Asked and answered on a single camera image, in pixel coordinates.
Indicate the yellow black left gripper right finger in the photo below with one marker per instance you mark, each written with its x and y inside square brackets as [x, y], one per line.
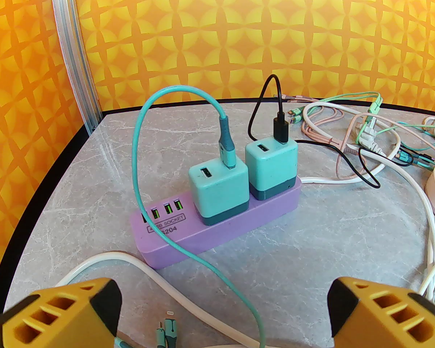
[384, 317]

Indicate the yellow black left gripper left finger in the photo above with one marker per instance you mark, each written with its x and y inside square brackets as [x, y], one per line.
[58, 317]

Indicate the purple USB power strip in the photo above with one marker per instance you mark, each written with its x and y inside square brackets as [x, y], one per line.
[239, 230]

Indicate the teal cube USB charger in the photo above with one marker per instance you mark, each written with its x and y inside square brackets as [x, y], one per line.
[272, 165]
[221, 187]

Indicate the aluminium frame post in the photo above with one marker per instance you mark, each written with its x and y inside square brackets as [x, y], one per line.
[72, 49]

